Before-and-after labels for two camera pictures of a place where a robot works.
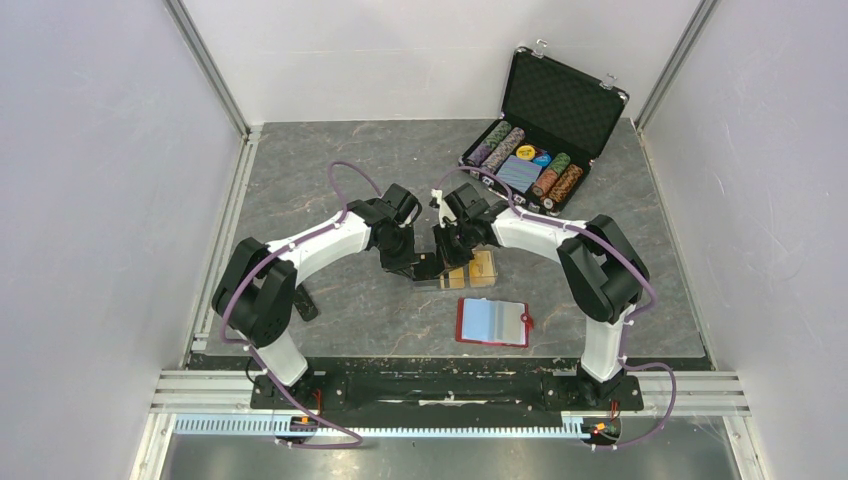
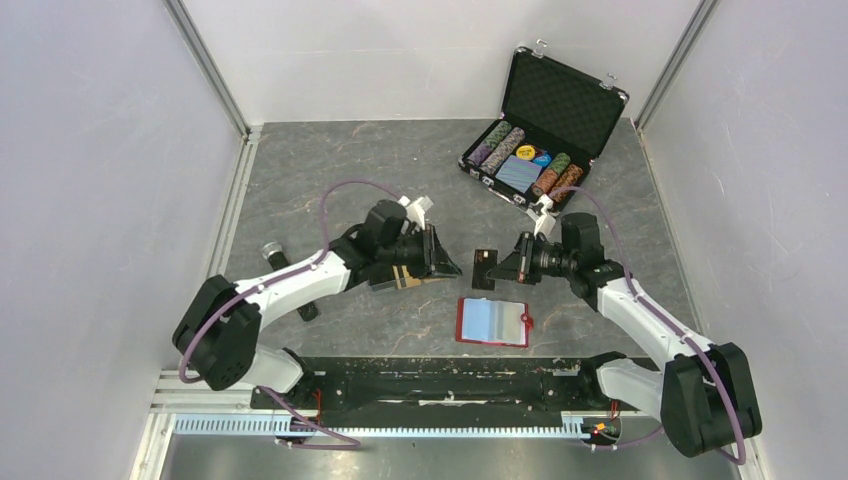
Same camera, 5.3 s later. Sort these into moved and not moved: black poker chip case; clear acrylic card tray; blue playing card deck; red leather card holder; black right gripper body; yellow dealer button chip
Moved: clear acrylic card tray; black right gripper body
Not moved: blue playing card deck; yellow dealer button chip; black poker chip case; red leather card holder
